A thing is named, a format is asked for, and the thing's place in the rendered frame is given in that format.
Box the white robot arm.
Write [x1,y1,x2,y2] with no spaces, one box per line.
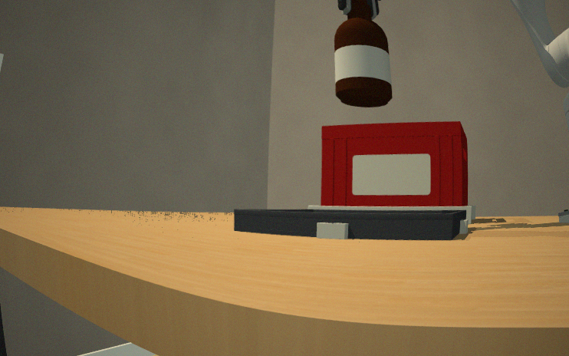
[510,0,569,131]

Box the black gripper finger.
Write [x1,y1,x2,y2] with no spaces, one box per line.
[366,0,380,20]
[338,0,352,15]

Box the red crate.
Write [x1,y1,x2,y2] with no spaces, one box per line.
[321,122,468,206]

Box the brown bottle with white label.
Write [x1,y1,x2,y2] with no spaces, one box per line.
[334,0,392,107]

